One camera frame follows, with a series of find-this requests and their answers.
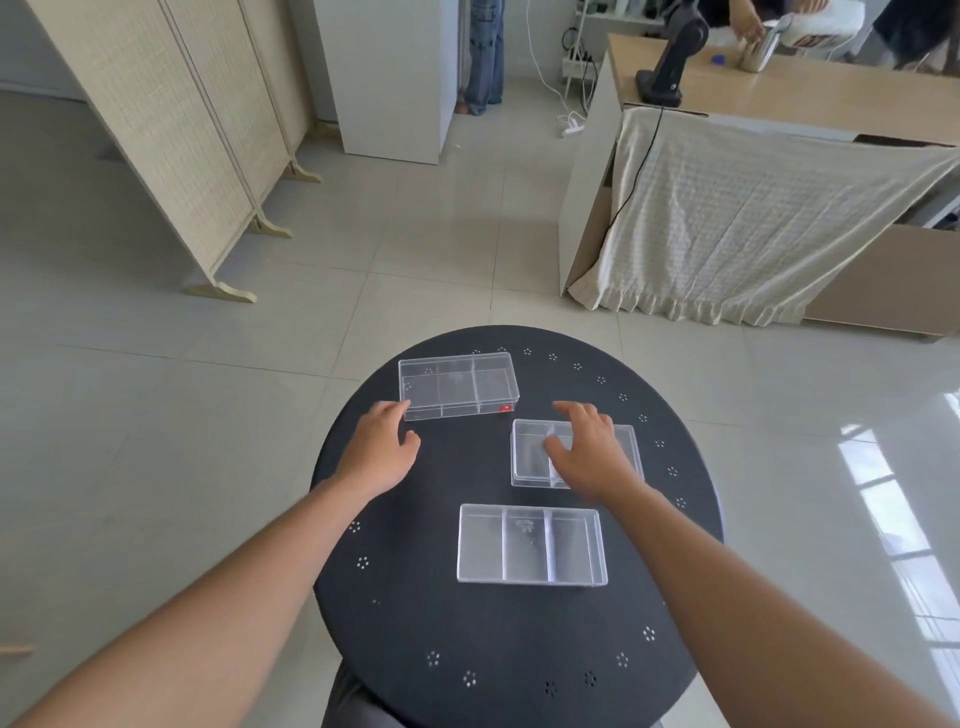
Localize person's right hand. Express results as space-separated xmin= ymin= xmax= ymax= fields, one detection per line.
xmin=543 ymin=401 xmax=648 ymax=511

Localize person's left hand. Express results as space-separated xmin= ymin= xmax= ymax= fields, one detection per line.
xmin=330 ymin=401 xmax=423 ymax=502

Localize person's left forearm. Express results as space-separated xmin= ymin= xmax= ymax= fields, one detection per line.
xmin=11 ymin=476 xmax=372 ymax=728

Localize person's right forearm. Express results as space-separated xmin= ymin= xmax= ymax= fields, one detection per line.
xmin=596 ymin=483 xmax=948 ymax=728

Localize clear lidded compartment box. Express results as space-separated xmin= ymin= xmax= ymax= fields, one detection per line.
xmin=510 ymin=418 xmax=645 ymax=490

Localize clear box with red item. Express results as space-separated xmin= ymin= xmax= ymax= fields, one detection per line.
xmin=397 ymin=350 xmax=522 ymax=423

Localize clear open compartment box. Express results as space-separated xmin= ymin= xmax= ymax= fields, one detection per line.
xmin=456 ymin=503 xmax=609 ymax=588

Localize person's grey trousers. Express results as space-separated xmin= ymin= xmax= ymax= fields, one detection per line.
xmin=324 ymin=660 xmax=421 ymax=728

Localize cream draped cloth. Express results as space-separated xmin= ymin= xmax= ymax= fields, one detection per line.
xmin=567 ymin=106 xmax=960 ymax=329

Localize white cabinet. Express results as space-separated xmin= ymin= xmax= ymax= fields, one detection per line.
xmin=311 ymin=0 xmax=460 ymax=166

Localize beige woven folding screen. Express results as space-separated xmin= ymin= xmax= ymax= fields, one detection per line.
xmin=26 ymin=0 xmax=324 ymax=305

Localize light wooden desk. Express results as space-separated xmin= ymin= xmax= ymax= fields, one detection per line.
xmin=558 ymin=33 xmax=960 ymax=344

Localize metal cup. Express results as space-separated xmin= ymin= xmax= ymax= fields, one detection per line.
xmin=738 ymin=21 xmax=790 ymax=75

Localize white container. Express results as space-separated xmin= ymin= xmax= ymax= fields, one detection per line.
xmin=780 ymin=0 xmax=868 ymax=55

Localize black cable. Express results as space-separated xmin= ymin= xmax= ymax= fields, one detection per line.
xmin=604 ymin=105 xmax=669 ymax=231

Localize white cable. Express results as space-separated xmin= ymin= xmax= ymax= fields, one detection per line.
xmin=525 ymin=0 xmax=590 ymax=138

